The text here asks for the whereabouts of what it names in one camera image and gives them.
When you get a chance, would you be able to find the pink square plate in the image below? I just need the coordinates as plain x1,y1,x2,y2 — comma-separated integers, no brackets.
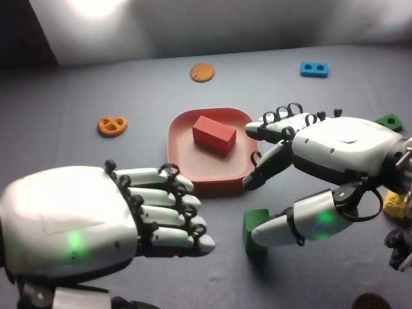
167,108,261,193

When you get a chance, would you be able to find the round brown waffle cookie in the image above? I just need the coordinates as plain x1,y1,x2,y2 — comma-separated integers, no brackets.
189,62,216,83

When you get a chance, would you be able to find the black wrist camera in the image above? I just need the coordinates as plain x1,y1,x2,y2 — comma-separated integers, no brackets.
384,229,412,273

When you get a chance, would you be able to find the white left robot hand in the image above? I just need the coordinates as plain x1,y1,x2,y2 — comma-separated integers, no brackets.
0,159,216,309

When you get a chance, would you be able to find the dark chocolate sandwich cookie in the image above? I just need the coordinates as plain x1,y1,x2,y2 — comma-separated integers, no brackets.
351,292,393,309

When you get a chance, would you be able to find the grey table cloth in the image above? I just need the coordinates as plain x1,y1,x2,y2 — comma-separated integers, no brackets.
0,44,412,309

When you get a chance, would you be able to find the orange toy pretzel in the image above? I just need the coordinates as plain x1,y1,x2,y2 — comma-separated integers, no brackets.
98,115,129,138

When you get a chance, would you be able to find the black side panel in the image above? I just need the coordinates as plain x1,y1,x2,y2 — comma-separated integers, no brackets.
0,0,61,69

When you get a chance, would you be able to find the green two-hole brick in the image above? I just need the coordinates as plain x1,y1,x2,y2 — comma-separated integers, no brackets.
374,113,404,133

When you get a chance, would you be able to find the green wooden block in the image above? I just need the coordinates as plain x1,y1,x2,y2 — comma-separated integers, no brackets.
241,208,270,261

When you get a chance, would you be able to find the yellow toy corn piece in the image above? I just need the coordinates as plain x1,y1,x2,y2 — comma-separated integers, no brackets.
382,189,407,220

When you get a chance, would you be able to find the blue two-hole brick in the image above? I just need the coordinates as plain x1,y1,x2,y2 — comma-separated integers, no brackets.
300,62,331,78

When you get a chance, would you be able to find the red wooden block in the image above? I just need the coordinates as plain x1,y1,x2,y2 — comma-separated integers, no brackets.
192,115,238,156

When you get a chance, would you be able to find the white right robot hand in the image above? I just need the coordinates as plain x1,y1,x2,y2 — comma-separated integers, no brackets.
241,102,407,247

